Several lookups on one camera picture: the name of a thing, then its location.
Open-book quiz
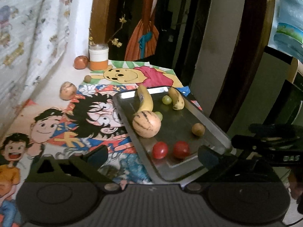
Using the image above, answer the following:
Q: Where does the blue water bottle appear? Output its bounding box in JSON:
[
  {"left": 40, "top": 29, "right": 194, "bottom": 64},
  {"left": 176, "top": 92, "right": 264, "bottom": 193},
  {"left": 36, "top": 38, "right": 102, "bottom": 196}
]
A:
[{"left": 274, "top": 0, "right": 302, "bottom": 61}]

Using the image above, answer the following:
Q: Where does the brown wooden door frame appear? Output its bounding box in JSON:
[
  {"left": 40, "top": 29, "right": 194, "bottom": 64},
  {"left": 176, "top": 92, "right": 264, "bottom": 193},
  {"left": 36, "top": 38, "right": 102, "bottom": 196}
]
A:
[{"left": 89, "top": 0, "right": 118, "bottom": 44}]

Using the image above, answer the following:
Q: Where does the metal baking tray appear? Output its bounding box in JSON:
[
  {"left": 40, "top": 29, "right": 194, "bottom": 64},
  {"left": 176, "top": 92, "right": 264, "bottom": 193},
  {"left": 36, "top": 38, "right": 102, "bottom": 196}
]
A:
[{"left": 113, "top": 86, "right": 232, "bottom": 186}]

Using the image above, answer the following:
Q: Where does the anime character drawing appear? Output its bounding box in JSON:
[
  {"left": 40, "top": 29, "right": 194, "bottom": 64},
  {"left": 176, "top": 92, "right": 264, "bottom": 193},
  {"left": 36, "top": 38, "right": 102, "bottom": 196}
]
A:
[{"left": 47, "top": 83, "right": 205, "bottom": 156}]

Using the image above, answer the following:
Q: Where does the cartoon print white cloth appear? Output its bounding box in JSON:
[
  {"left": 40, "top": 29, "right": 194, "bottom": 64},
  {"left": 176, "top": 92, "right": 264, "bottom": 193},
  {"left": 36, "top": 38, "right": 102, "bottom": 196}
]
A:
[{"left": 1, "top": 0, "right": 72, "bottom": 135}]

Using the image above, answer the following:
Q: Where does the striped pepino melon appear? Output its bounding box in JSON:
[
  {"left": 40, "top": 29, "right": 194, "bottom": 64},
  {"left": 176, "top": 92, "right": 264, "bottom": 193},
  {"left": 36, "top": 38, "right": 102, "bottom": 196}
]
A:
[
  {"left": 132, "top": 110, "right": 161, "bottom": 138},
  {"left": 60, "top": 82, "right": 77, "bottom": 100}
]

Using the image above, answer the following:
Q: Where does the white and orange jar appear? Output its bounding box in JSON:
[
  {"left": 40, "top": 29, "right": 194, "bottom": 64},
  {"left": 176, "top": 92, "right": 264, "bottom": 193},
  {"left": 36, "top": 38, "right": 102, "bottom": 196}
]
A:
[{"left": 89, "top": 44, "right": 109, "bottom": 71}]

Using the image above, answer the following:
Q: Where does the small spotted banana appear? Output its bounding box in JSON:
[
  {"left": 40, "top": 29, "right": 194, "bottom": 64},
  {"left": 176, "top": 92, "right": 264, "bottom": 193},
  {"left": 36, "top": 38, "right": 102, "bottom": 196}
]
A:
[{"left": 168, "top": 87, "right": 184, "bottom": 110}]

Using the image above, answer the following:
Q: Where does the green grape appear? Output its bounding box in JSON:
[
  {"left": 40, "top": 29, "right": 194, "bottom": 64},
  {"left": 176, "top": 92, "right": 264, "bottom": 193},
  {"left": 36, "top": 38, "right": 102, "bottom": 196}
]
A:
[
  {"left": 155, "top": 111, "right": 163, "bottom": 120},
  {"left": 162, "top": 95, "right": 172, "bottom": 105}
]

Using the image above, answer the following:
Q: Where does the large yellow banana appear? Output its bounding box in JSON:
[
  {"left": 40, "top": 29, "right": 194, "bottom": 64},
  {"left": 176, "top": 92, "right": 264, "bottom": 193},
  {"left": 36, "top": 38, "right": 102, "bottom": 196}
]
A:
[{"left": 133, "top": 85, "right": 154, "bottom": 116}]

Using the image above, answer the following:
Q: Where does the woman in orange dress painting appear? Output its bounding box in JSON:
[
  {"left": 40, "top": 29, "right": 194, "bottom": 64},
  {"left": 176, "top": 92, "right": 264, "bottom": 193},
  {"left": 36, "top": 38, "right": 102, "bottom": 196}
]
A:
[{"left": 124, "top": 0, "right": 159, "bottom": 61}]

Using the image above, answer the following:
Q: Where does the grey haired figure drawing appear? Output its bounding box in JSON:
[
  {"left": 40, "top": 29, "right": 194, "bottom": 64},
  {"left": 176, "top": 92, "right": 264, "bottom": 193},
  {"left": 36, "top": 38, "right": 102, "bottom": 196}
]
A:
[{"left": 98, "top": 144, "right": 152, "bottom": 187}]

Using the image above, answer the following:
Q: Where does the small brown longan fruit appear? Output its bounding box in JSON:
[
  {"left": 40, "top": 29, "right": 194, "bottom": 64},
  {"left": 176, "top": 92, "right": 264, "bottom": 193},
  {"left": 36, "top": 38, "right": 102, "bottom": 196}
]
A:
[{"left": 192, "top": 123, "right": 205, "bottom": 137}]

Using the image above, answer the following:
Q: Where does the red cherry tomato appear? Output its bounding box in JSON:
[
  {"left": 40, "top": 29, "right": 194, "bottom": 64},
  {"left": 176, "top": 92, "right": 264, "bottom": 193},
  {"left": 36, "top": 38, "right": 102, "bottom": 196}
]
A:
[
  {"left": 152, "top": 141, "right": 169, "bottom": 159},
  {"left": 173, "top": 141, "right": 191, "bottom": 159}
]

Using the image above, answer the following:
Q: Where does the person's right hand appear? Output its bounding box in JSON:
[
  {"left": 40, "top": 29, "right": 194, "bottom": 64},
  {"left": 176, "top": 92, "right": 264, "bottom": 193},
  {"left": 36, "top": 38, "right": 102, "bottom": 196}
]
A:
[{"left": 288, "top": 172, "right": 302, "bottom": 200}]

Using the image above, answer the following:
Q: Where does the red apple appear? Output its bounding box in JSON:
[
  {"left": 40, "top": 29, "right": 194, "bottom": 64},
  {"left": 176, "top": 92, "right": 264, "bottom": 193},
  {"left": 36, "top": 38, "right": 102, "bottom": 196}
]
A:
[{"left": 73, "top": 55, "right": 89, "bottom": 70}]

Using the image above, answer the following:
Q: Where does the dried flower twig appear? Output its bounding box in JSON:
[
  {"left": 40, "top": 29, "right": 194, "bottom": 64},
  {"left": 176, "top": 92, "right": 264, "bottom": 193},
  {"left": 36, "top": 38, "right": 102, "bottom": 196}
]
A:
[{"left": 88, "top": 14, "right": 127, "bottom": 48}]

